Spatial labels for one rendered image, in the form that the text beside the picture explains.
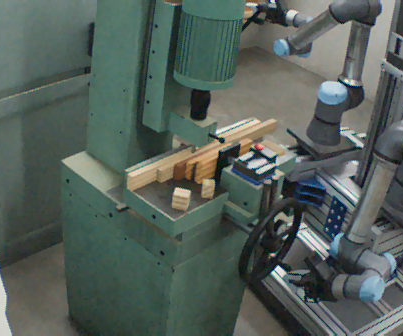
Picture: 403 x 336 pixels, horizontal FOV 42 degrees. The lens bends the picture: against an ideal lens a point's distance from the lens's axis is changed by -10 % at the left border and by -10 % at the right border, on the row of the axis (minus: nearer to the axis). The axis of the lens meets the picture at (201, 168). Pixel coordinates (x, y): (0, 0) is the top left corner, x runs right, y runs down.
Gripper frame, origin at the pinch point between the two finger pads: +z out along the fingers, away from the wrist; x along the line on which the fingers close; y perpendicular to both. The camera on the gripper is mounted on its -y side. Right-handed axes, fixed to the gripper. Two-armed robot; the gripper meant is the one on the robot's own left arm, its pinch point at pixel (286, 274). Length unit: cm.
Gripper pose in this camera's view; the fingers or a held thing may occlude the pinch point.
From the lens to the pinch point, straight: 178.0
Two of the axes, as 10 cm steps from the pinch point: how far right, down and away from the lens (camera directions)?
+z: -6.6, 0.1, 7.5
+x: 6.9, -3.7, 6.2
